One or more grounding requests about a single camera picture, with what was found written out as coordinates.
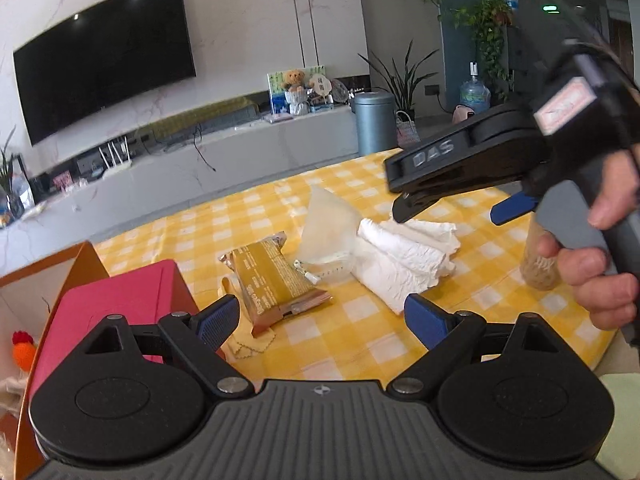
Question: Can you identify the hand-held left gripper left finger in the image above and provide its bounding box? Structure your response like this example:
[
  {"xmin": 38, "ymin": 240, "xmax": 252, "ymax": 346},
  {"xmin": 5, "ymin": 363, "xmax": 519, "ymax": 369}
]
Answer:
[{"xmin": 62, "ymin": 295, "xmax": 253, "ymax": 398}]

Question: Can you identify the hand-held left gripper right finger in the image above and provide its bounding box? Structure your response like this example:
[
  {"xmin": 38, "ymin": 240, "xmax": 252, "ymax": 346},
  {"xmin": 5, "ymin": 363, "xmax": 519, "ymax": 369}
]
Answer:
[{"xmin": 387, "ymin": 294, "xmax": 583, "ymax": 395}]

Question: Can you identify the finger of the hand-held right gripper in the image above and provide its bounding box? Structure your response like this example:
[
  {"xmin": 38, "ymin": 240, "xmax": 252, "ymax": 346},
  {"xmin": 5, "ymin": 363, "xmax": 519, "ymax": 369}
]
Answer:
[
  {"xmin": 384, "ymin": 129, "xmax": 476, "ymax": 223},
  {"xmin": 490, "ymin": 191, "xmax": 540, "ymax": 227}
]

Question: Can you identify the white towel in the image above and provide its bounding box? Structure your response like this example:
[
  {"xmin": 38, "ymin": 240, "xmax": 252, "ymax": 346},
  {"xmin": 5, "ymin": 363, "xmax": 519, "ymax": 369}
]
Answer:
[{"xmin": 350, "ymin": 217, "xmax": 462, "ymax": 317}]

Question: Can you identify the orange and white cardboard box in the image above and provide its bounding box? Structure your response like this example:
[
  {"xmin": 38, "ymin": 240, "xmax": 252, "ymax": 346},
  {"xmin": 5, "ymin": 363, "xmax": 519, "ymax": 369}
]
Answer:
[{"xmin": 0, "ymin": 241, "xmax": 111, "ymax": 480}]

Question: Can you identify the cream soft cloth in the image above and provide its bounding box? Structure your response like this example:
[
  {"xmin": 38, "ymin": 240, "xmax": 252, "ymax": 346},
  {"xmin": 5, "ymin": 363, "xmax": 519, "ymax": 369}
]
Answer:
[{"xmin": 0, "ymin": 375, "xmax": 29, "ymax": 412}]

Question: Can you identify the person's right hand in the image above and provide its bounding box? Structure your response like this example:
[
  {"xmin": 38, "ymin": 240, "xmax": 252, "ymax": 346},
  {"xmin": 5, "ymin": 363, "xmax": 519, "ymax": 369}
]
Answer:
[{"xmin": 537, "ymin": 145, "xmax": 640, "ymax": 331}]

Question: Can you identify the pale yellow cleaning cloth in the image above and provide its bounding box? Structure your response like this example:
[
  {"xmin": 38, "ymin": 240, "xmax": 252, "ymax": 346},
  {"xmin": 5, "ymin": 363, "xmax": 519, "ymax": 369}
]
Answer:
[{"xmin": 220, "ymin": 275, "xmax": 277, "ymax": 361}]

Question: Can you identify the woven checked bag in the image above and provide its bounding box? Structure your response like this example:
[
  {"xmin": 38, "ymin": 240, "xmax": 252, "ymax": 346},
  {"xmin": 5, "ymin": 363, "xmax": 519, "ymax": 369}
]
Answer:
[{"xmin": 396, "ymin": 110, "xmax": 419, "ymax": 149}]

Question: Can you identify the gold snack packet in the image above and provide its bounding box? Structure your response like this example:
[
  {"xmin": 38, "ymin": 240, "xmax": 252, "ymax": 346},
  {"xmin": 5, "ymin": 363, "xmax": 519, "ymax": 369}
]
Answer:
[{"xmin": 218, "ymin": 231, "xmax": 335, "ymax": 339}]

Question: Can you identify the grey trash can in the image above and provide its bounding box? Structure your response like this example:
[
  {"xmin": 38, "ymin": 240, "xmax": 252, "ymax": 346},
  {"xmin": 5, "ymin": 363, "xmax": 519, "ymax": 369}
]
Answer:
[{"xmin": 352, "ymin": 91, "xmax": 399, "ymax": 157}]

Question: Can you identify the yellow checked tablecloth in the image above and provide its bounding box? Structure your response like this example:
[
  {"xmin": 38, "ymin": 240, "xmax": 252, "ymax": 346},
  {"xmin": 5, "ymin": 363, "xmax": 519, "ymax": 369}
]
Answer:
[{"xmin": 94, "ymin": 147, "xmax": 619, "ymax": 397}]

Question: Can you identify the blue water jug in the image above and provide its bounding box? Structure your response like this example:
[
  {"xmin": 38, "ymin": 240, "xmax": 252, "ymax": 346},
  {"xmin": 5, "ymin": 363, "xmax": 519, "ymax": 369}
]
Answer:
[{"xmin": 460, "ymin": 60, "xmax": 492, "ymax": 114}]

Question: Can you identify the snake plant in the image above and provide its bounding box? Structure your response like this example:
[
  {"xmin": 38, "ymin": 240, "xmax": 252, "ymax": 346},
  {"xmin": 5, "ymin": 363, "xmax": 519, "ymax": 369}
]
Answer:
[{"xmin": 357, "ymin": 40, "xmax": 441, "ymax": 121}]

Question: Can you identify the red box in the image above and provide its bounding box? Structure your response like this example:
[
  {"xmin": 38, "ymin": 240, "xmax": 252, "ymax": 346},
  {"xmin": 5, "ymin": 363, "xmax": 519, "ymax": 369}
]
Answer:
[{"xmin": 27, "ymin": 259, "xmax": 199, "ymax": 411}]

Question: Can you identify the translucent plastic bag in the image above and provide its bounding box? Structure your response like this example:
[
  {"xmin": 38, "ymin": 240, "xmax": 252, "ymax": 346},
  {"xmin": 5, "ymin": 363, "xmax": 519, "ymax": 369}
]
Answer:
[{"xmin": 298, "ymin": 184, "xmax": 363, "ymax": 282}]

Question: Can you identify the round paper fan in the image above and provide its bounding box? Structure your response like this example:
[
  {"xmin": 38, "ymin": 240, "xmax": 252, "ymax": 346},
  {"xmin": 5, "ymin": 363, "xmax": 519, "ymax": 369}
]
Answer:
[{"xmin": 307, "ymin": 74, "xmax": 334, "ymax": 99}]

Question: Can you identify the potted climbing plant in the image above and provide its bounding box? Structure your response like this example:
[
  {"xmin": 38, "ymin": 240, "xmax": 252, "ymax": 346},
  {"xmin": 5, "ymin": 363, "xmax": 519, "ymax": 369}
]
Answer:
[{"xmin": 450, "ymin": 0, "xmax": 517, "ymax": 102}]

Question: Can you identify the brown teddy bear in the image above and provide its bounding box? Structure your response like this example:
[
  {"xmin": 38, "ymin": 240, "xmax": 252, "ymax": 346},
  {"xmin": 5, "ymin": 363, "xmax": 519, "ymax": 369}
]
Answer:
[{"xmin": 282, "ymin": 69, "xmax": 310, "ymax": 115}]

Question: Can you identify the white marble tv cabinet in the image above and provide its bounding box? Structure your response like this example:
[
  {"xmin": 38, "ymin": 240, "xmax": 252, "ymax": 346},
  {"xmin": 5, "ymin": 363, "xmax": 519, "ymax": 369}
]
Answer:
[{"xmin": 0, "ymin": 107, "xmax": 361, "ymax": 281}]

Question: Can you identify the white router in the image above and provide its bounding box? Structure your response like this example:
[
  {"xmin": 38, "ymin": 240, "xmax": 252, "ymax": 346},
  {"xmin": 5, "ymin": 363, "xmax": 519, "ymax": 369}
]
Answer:
[{"xmin": 97, "ymin": 136, "xmax": 136, "ymax": 174}]

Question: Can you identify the yellow patterned cloth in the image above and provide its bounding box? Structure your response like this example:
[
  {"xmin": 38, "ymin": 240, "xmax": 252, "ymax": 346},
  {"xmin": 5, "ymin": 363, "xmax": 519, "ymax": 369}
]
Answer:
[{"xmin": 152, "ymin": 99, "xmax": 259, "ymax": 144}]

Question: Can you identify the pale green cushion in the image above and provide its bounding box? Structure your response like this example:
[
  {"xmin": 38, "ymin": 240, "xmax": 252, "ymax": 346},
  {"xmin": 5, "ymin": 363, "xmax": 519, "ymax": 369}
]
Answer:
[{"xmin": 595, "ymin": 372, "xmax": 640, "ymax": 480}]

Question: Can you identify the green plant in glass vase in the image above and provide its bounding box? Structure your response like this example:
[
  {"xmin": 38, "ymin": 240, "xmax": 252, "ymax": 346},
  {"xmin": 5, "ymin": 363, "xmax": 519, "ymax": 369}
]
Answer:
[{"xmin": 0, "ymin": 127, "xmax": 27, "ymax": 221}]

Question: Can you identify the black cable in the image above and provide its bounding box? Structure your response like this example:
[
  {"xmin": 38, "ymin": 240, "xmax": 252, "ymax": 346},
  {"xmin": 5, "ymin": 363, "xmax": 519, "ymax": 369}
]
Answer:
[{"xmin": 192, "ymin": 127, "xmax": 217, "ymax": 172}]

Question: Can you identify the black wall television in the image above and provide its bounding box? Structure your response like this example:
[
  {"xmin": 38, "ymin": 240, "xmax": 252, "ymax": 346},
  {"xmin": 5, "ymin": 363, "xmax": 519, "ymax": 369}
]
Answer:
[{"xmin": 12, "ymin": 0, "xmax": 197, "ymax": 147}]

